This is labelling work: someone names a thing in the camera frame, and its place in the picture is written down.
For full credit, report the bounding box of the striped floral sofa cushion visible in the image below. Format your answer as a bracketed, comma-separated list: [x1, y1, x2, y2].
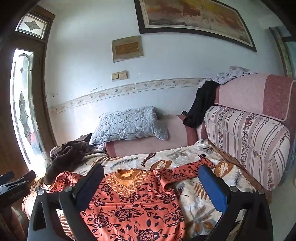
[205, 105, 291, 191]

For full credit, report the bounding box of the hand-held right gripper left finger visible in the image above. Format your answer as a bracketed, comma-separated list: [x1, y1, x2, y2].
[27, 163, 105, 241]

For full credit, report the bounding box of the dark framed painting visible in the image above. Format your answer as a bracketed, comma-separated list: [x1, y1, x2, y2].
[134, 0, 258, 52]

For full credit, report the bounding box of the pink sofa bolster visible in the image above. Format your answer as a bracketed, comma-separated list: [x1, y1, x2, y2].
[105, 114, 201, 158]

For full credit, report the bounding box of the pink sofa backrest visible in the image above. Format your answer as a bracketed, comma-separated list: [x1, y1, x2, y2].
[214, 74, 296, 122]

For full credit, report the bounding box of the pale patterned frame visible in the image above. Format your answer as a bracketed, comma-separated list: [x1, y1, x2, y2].
[269, 27, 296, 78]

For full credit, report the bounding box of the wooden door with stained glass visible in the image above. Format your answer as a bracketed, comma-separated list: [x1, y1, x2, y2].
[0, 5, 57, 178]

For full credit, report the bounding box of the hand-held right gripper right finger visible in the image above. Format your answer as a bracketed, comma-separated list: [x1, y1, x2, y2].
[198, 164, 274, 241]

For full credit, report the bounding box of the black garment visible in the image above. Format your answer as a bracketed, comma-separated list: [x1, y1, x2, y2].
[183, 81, 221, 128]

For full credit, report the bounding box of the brown fleece garment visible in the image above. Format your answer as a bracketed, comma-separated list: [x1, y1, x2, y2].
[45, 134, 107, 184]

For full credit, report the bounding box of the framed wall plaque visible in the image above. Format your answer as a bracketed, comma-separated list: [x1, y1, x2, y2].
[112, 35, 144, 63]

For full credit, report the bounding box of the grey quilted pillow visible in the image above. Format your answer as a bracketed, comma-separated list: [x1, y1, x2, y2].
[89, 106, 169, 146]

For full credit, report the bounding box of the stained glass transom window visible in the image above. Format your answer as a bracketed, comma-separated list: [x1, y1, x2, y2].
[15, 13, 52, 39]

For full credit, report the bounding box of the lavender garment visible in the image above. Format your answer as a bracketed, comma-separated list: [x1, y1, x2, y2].
[198, 66, 260, 88]

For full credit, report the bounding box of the orange floral shirt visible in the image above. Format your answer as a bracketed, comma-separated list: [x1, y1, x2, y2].
[47, 159, 216, 241]

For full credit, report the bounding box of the black charger cable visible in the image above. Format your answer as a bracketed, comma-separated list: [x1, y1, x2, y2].
[32, 181, 50, 193]

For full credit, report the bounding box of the cream leaf-print blanket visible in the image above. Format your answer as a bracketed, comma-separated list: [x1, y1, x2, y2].
[22, 138, 266, 241]

